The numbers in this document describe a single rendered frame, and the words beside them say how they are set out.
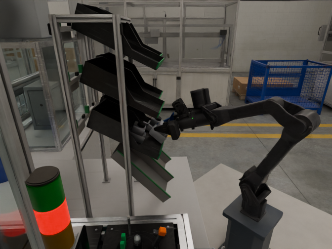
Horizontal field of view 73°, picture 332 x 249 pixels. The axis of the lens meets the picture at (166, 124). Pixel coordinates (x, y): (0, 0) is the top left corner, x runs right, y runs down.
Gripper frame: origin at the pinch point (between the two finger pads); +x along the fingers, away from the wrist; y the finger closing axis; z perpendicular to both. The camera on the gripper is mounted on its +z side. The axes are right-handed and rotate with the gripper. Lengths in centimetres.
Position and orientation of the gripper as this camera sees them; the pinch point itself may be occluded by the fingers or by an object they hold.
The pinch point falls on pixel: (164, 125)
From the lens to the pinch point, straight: 84.4
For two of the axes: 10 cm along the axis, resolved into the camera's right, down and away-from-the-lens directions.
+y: -1.9, 3.4, -9.2
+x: -9.5, 1.9, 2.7
